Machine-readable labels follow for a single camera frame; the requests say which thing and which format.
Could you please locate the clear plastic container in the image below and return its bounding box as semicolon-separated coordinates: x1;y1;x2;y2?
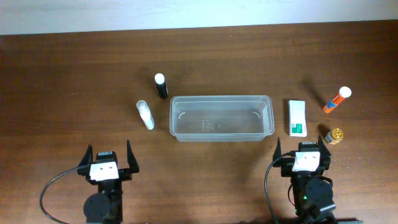
169;95;275;142

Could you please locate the clear white tube bottle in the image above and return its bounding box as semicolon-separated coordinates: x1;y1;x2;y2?
136;100;155;130

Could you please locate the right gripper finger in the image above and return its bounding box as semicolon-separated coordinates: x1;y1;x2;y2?
272;138;282;162
318;135;331;157

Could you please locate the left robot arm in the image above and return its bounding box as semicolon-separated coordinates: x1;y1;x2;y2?
77;141;139;223

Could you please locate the orange vitamin tube white cap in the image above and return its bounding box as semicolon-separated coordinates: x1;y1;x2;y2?
323;86;352;113

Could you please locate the small gold lid jar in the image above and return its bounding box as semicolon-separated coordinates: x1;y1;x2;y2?
325;128;344;144

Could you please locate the white green medicine box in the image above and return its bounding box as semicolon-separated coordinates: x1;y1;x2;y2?
289;100;307;138

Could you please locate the black bottle white cap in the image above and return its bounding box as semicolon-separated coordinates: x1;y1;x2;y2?
154;73;169;99

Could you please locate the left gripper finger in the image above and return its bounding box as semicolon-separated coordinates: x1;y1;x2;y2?
78;144;93;167
127;140;139;174

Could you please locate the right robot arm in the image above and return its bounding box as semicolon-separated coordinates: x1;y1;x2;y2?
270;137;337;224

